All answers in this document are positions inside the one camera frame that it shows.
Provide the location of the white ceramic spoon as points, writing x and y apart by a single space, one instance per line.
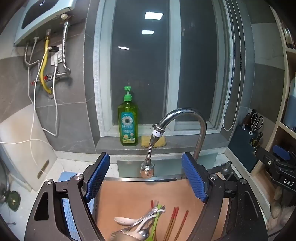
122 220

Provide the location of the black scissors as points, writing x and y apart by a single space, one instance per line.
256 121

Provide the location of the white wall socket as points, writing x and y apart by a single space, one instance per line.
57 59

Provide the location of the white cutting board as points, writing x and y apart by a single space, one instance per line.
18 139

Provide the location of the metal water valve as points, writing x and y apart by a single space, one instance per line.
57 75

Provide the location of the dark blue knife block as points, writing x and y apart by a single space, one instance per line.
240 148

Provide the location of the brown sink mat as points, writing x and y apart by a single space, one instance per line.
138 197

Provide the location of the water heater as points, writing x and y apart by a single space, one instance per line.
41 18

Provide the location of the window frame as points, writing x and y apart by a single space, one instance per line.
171 69

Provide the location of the cream shelf unit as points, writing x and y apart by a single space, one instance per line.
289 51

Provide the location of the yellow sponge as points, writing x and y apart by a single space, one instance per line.
153 141

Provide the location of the chrome faucet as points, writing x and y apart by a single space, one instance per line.
201 129

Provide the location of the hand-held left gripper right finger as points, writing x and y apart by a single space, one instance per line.
194 178

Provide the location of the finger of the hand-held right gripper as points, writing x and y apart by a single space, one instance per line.
263 157
282 153

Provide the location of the blue utensil drainer rack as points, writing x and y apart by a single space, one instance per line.
69 217

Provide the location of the steel pot lid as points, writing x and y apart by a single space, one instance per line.
12 200

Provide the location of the blue container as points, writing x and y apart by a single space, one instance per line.
291 106

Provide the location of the metal soap dispenser pump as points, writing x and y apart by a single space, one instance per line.
227 166

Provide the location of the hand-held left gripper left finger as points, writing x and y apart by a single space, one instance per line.
97 176

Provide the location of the person's right hand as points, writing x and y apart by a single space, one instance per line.
276 213

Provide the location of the red-tipped wooden chopstick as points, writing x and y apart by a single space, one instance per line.
171 220
182 223
175 219
152 204

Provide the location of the black charger plug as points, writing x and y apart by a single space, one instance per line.
55 49

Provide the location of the green chopstick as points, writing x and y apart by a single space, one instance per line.
155 227
162 207

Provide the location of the green dish soap bottle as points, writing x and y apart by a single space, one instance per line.
128 125

